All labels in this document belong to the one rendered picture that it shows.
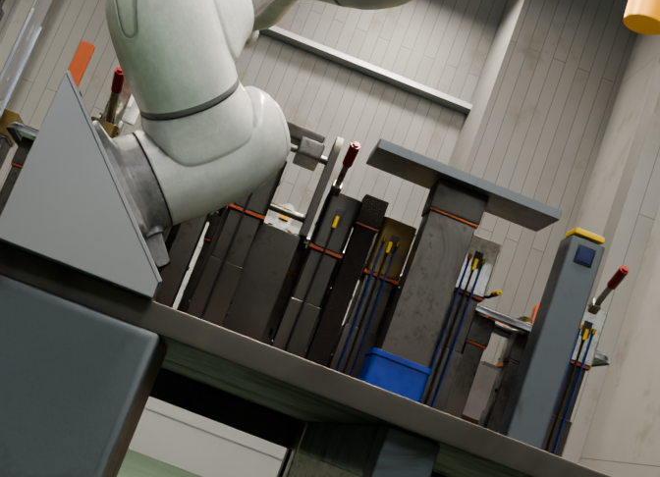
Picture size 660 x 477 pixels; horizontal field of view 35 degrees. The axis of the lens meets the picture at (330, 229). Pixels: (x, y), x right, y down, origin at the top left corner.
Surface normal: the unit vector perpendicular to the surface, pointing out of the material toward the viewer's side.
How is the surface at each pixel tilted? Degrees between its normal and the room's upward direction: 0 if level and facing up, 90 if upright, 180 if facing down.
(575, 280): 90
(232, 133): 102
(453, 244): 90
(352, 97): 90
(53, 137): 90
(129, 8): 123
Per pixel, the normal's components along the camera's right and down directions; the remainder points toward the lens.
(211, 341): 0.11, -0.18
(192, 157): 0.21, 0.30
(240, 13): 0.88, 0.06
